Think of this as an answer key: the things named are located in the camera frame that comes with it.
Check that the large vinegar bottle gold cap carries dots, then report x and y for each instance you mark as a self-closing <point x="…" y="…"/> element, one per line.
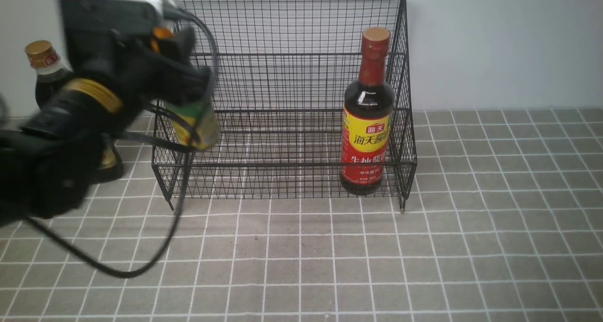
<point x="52" y="75"/>

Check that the black wire mesh shelf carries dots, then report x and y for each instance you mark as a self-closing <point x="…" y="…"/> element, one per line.
<point x="284" y="68"/>

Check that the small oyster sauce bottle orange cap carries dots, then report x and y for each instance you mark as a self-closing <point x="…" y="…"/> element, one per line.
<point x="200" y="124"/>

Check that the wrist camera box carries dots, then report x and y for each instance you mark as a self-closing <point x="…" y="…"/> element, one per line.
<point x="92" y="28"/>

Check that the soy sauce bottle red neck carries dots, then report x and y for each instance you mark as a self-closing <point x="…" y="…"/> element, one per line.
<point x="368" y="105"/>

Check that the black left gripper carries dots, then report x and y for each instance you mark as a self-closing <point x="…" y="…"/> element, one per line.
<point x="117" y="75"/>

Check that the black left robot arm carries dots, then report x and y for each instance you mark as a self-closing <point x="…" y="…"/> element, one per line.
<point x="48" y="163"/>

